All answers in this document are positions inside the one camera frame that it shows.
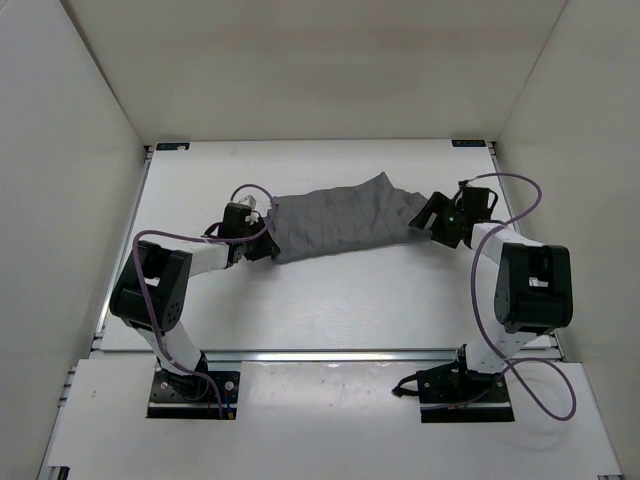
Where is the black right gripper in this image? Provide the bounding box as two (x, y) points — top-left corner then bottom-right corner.
(410, 193), (467, 249)

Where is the grey pleated skirt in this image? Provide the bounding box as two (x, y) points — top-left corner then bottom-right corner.
(268, 172), (429, 264)

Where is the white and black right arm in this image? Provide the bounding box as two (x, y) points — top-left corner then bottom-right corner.
(409, 186), (573, 401)

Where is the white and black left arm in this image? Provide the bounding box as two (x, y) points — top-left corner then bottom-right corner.
(109, 196), (279, 398)

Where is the blue right corner label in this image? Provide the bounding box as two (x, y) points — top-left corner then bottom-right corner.
(451, 139), (486, 148)

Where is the blue corner label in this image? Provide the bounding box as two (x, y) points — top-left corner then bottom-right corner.
(451, 139), (486, 148)
(155, 142), (190, 151)

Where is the blue left corner label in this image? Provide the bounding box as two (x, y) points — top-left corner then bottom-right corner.
(155, 142), (190, 151)

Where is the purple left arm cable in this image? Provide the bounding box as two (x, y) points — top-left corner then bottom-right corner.
(134, 183), (279, 419)

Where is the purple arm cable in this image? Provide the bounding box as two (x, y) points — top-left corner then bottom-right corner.
(134, 183), (279, 419)
(459, 172), (577, 421)

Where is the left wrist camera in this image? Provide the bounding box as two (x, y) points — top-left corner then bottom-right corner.
(238, 195), (265, 224)

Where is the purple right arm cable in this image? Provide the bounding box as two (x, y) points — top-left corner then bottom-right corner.
(459, 172), (577, 421)

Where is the aluminium table edge rail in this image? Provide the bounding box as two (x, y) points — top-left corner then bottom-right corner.
(204, 348), (457, 364)

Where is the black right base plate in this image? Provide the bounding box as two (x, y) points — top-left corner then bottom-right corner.
(392, 359), (515, 424)

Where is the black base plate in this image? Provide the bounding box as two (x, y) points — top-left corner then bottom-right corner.
(392, 359), (515, 424)
(146, 368), (241, 421)

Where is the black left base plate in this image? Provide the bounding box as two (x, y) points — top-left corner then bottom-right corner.
(146, 368), (241, 421)

